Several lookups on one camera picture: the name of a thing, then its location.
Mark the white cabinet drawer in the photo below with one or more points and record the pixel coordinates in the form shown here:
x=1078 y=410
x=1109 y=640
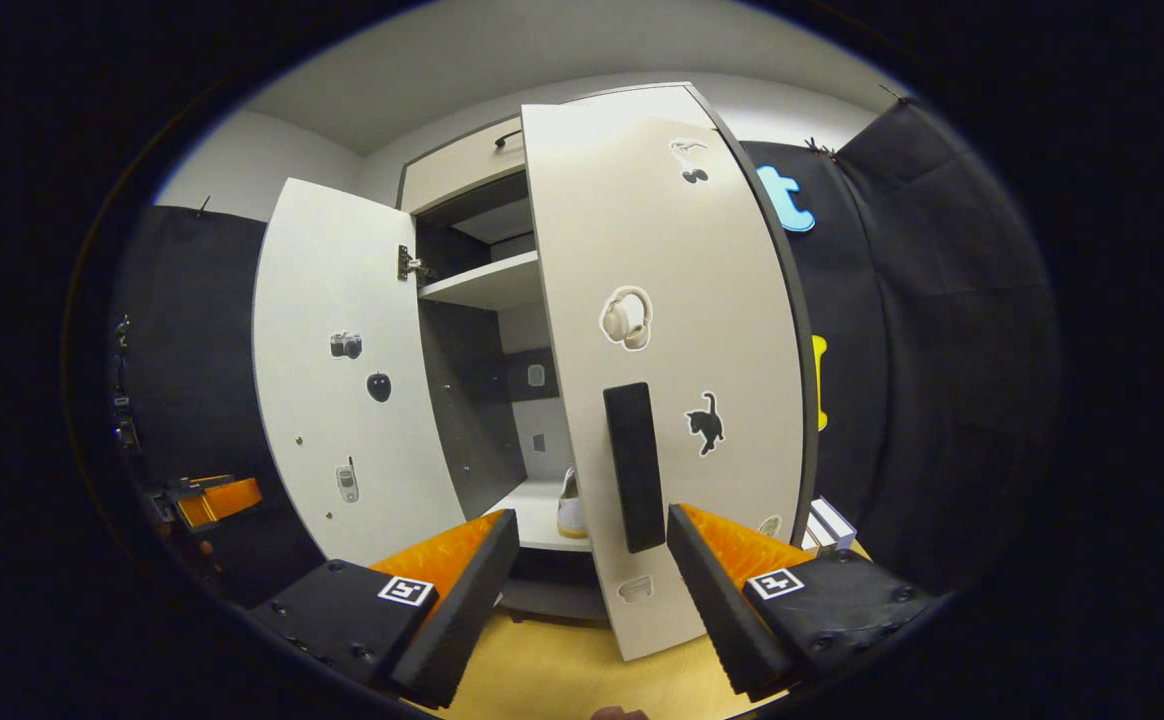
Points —
x=462 y=165

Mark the white cabinet door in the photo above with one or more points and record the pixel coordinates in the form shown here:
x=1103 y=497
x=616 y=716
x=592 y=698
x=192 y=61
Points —
x=342 y=280
x=642 y=220

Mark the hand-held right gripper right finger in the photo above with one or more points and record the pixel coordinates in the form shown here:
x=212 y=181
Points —
x=717 y=610

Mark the white shoe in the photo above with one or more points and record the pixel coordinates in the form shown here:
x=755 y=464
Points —
x=572 y=510

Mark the white cardboard box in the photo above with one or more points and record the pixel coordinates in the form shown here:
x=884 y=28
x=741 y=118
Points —
x=815 y=540
x=835 y=522

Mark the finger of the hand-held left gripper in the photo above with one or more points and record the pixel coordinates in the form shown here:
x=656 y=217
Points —
x=227 y=500

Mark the white shoe cabinet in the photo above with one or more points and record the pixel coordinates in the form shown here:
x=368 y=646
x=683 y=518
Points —
x=487 y=285

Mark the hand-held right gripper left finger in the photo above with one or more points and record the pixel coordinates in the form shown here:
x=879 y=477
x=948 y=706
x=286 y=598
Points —
x=457 y=620

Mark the black backdrop cloth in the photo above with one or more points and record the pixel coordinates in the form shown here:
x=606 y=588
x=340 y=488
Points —
x=202 y=300
x=942 y=350

